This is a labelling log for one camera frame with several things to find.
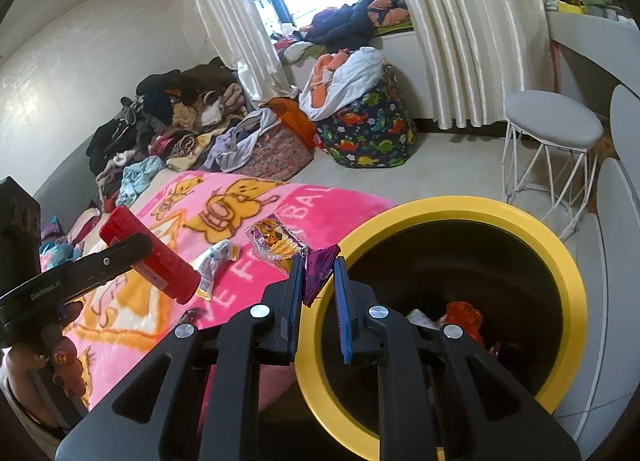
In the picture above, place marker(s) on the yellow rimmed black trash bin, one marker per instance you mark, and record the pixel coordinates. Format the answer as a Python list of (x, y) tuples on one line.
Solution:
[(417, 258)]

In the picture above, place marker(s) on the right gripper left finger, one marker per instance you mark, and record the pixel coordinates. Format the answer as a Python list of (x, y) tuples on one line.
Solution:
[(195, 395)]

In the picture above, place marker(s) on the left hand painted nails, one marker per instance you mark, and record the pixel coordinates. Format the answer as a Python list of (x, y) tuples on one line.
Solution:
[(24, 360)]

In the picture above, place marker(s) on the yellow white snack bag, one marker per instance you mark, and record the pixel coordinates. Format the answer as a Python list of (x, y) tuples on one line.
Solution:
[(211, 265)]

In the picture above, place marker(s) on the right cream curtain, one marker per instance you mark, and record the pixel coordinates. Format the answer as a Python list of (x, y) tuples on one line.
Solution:
[(477, 53)]

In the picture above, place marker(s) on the floral fabric basket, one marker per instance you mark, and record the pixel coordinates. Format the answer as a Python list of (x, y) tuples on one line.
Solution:
[(278, 155)]

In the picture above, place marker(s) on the purple foil wrapper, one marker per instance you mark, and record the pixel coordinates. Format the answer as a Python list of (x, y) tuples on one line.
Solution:
[(319, 267)]

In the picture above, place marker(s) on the purple yellow chip bag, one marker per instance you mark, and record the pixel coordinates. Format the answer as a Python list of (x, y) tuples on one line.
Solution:
[(274, 243)]

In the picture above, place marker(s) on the white grey chair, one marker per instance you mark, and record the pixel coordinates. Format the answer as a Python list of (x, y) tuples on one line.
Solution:
[(600, 401)]

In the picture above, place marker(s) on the pink cartoon blanket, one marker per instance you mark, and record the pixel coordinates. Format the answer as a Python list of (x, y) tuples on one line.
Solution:
[(124, 319)]

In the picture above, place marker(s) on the white round stool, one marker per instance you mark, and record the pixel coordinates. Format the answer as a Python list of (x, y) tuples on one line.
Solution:
[(550, 147)]

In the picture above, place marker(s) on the cream curtain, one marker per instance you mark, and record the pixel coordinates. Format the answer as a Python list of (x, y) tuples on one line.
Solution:
[(236, 32), (477, 53)]

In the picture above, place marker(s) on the pile of clothes on bed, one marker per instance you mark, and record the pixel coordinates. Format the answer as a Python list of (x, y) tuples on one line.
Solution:
[(197, 119)]

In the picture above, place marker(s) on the brown chocolate bar wrapper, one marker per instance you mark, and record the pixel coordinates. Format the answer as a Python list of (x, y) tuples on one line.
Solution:
[(192, 316)]

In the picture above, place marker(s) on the clothes pile on windowsill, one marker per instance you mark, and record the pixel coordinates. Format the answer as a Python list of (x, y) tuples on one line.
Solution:
[(349, 27)]

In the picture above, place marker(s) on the red plastic bag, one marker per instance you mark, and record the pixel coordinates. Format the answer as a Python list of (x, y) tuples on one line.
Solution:
[(467, 317)]

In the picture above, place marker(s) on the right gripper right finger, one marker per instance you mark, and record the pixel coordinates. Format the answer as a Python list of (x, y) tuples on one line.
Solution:
[(441, 395)]

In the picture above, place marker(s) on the left cream curtain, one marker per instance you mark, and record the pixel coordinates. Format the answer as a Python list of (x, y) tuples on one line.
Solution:
[(236, 32)]

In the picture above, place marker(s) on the white desk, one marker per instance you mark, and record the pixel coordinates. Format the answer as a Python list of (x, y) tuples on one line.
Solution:
[(614, 46)]

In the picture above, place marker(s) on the dinosaur print storage bag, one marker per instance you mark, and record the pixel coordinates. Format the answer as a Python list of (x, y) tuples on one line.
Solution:
[(374, 131)]

